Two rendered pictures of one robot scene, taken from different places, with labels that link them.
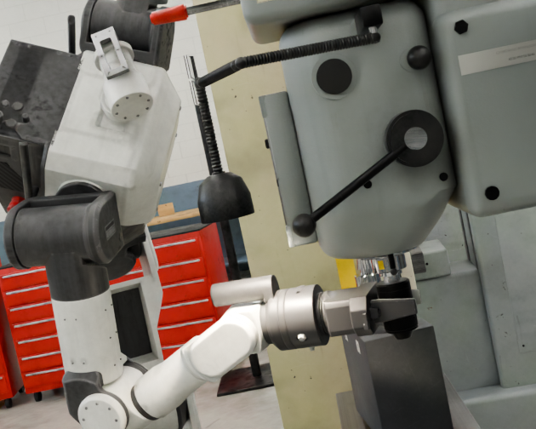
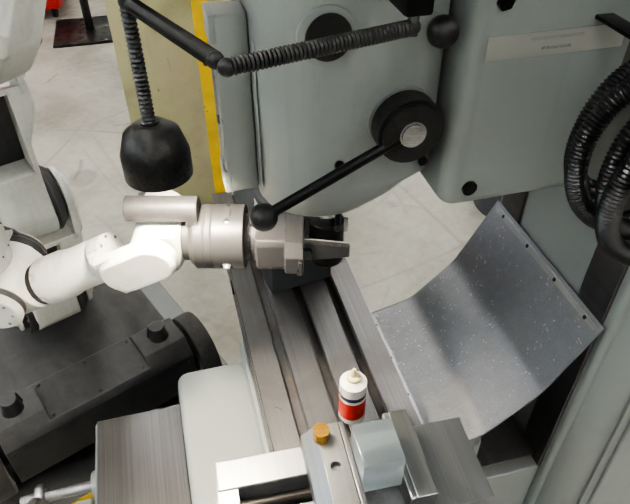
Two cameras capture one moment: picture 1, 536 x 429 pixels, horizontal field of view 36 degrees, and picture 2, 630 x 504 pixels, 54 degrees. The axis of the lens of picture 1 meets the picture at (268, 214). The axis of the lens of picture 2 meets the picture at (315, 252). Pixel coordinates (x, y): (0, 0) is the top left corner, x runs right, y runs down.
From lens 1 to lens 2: 0.60 m
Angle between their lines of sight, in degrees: 39
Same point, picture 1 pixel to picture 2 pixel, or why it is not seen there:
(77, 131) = not seen: outside the picture
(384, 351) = not seen: hidden behind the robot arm
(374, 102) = (370, 73)
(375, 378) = not seen: hidden behind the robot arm
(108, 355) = not seen: outside the picture
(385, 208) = (352, 187)
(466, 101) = (478, 92)
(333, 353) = (180, 71)
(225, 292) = (141, 213)
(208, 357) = (122, 277)
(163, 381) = (65, 281)
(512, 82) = (534, 75)
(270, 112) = (221, 39)
